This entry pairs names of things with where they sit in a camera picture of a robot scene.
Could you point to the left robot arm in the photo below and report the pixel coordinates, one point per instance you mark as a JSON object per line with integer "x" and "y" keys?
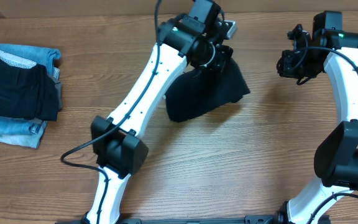
{"x": 189, "y": 39}

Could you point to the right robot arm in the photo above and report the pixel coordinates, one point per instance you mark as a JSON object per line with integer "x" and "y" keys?
{"x": 331, "y": 50}

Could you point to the black t-shirt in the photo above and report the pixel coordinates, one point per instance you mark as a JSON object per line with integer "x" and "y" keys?
{"x": 198, "y": 92}

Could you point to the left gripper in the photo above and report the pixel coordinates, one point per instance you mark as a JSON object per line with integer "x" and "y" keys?
{"x": 224, "y": 53}

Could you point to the grey folded garment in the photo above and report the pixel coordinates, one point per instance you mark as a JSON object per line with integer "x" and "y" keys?
{"x": 58, "y": 87}

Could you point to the white mesh garment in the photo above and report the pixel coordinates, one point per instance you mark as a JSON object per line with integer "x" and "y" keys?
{"x": 16, "y": 61}

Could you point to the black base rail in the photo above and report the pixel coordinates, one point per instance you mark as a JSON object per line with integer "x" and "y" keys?
{"x": 248, "y": 219}

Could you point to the folded light blue garment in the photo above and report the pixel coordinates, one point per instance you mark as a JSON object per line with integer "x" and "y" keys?
{"x": 42, "y": 55}

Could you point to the folded blue jeans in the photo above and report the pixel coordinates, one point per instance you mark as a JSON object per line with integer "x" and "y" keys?
{"x": 21, "y": 132}

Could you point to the folded black garment on stack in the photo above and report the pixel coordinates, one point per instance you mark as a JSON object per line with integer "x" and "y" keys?
{"x": 27, "y": 93}

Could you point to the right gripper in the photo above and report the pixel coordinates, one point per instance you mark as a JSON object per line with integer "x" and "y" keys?
{"x": 289, "y": 65}

